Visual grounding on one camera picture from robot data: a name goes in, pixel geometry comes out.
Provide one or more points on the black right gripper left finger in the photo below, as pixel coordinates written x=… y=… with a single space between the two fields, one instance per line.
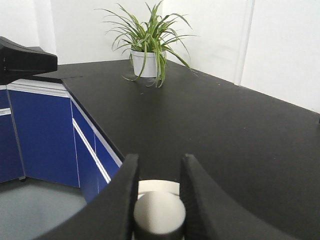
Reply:
x=109 y=216

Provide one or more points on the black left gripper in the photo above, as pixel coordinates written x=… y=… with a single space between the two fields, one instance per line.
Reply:
x=18 y=61

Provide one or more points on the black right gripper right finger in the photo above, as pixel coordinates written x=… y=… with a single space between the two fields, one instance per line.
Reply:
x=211 y=214

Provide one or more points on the glass jar with white lid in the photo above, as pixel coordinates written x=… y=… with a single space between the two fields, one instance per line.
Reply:
x=159 y=213

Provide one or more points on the blue lab cabinets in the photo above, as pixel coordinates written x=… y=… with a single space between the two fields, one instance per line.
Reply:
x=45 y=135

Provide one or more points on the potted spider plant white pot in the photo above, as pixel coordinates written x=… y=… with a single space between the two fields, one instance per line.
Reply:
x=148 y=42

